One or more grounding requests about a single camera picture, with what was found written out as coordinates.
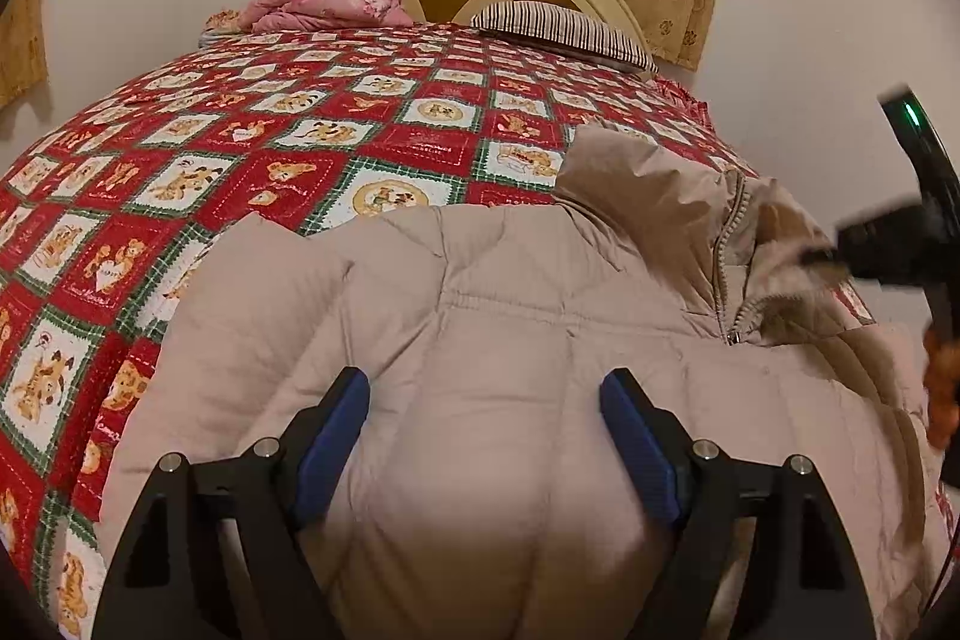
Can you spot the person's right hand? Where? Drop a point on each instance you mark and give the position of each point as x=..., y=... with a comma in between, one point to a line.
x=943, y=385

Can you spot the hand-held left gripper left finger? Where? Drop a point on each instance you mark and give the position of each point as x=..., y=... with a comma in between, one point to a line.
x=337, y=434

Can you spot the pink floral folded blanket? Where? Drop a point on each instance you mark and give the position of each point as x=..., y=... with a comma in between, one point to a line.
x=330, y=3

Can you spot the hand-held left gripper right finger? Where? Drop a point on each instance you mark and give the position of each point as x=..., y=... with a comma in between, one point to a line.
x=637, y=437

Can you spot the striped pillow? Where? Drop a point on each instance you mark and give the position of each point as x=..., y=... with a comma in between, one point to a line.
x=562, y=29

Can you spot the beige quilted puffer jacket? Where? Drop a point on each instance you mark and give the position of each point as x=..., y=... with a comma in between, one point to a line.
x=510, y=325

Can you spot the small floral pillow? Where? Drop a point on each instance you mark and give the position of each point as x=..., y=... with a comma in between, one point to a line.
x=221, y=21

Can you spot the red printed bear quilt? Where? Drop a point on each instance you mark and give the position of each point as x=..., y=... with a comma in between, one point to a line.
x=247, y=160

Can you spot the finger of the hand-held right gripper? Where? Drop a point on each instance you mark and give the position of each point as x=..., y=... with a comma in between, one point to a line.
x=823, y=257

